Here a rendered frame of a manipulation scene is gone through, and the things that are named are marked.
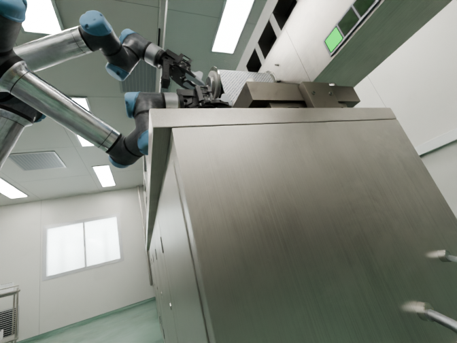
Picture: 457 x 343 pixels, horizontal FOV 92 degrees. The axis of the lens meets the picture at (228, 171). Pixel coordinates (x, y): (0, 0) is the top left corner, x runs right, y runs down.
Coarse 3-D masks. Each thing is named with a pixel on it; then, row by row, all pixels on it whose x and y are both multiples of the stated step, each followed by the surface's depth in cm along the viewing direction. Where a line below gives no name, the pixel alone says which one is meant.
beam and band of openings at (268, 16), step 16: (272, 0) 99; (288, 0) 97; (272, 16) 101; (288, 16) 101; (256, 32) 113; (272, 32) 110; (256, 48) 115; (272, 48) 103; (240, 64) 132; (256, 64) 127
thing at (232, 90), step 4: (224, 84) 81; (228, 84) 82; (232, 84) 82; (236, 84) 83; (240, 84) 84; (224, 88) 80; (228, 88) 81; (232, 88) 82; (236, 88) 82; (240, 88) 83; (224, 92) 80; (228, 92) 80; (232, 92) 81; (236, 92) 82; (228, 96) 80; (232, 96) 80; (236, 96) 81; (232, 100) 79
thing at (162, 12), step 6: (162, 0) 115; (162, 6) 118; (162, 12) 120; (162, 18) 123; (162, 24) 126; (162, 30) 129; (162, 36) 132; (162, 42) 136; (156, 72) 157; (156, 78) 162; (156, 84) 167; (156, 90) 172
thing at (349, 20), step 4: (348, 12) 67; (352, 12) 65; (344, 16) 68; (348, 16) 67; (352, 16) 66; (344, 20) 68; (348, 20) 67; (352, 20) 66; (356, 20) 65; (340, 24) 69; (344, 24) 68; (348, 24) 67; (352, 24) 66; (344, 28) 68; (348, 28) 67; (344, 32) 68
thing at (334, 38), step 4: (336, 28) 71; (332, 32) 72; (336, 32) 71; (332, 36) 73; (336, 36) 71; (340, 36) 70; (328, 40) 74; (332, 40) 73; (336, 40) 71; (340, 40) 70; (328, 44) 74; (332, 44) 73; (336, 44) 72; (332, 48) 73
